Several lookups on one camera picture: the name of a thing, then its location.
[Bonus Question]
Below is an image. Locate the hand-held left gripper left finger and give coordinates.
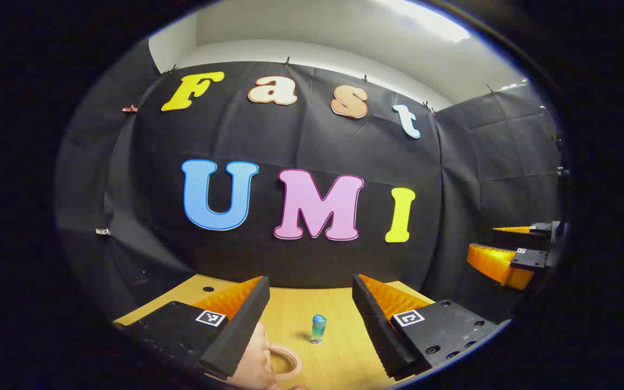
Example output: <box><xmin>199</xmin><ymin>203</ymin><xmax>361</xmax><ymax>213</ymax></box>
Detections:
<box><xmin>114</xmin><ymin>276</ymin><xmax>270</xmax><ymax>380</ymax></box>

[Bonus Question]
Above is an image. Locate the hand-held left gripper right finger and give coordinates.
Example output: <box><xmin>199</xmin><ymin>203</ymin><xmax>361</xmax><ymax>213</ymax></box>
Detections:
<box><xmin>352</xmin><ymin>274</ymin><xmax>510</xmax><ymax>381</ymax></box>

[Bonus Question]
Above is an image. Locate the pink suitcase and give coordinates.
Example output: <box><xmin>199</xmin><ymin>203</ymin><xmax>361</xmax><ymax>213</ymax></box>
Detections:
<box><xmin>206</xmin><ymin>322</ymin><xmax>304</xmax><ymax>390</ymax></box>

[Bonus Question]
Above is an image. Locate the small blue green bottle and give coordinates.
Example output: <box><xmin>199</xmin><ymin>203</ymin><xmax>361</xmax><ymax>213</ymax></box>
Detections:
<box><xmin>310</xmin><ymin>314</ymin><xmax>328</xmax><ymax>345</ymax></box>

